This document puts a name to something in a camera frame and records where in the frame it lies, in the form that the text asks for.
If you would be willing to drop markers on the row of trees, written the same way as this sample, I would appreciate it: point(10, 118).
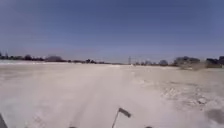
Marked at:
point(53, 59)

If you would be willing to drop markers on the pale sandy ground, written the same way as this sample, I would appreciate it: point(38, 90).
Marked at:
point(96, 90)

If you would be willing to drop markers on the pole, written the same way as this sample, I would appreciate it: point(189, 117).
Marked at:
point(129, 60)

